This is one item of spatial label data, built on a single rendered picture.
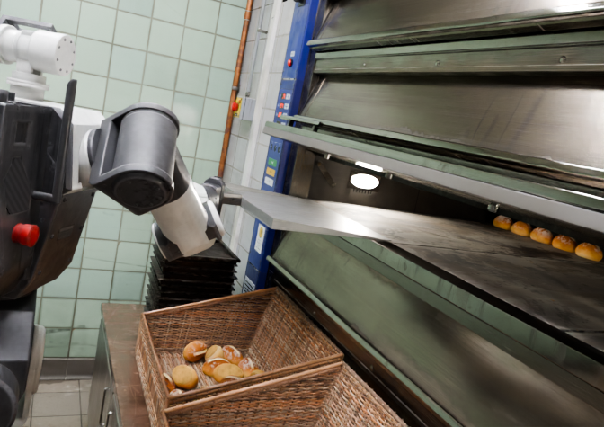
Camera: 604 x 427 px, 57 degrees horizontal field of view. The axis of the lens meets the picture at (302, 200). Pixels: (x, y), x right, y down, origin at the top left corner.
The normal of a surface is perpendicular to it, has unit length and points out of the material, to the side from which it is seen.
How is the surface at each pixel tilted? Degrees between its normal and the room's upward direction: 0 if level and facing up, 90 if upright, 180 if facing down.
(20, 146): 90
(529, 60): 90
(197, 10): 90
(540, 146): 70
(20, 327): 44
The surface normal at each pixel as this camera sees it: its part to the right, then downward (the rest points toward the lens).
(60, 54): 0.98, 0.20
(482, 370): -0.78, -0.44
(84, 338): 0.39, 0.20
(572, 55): -0.90, -0.12
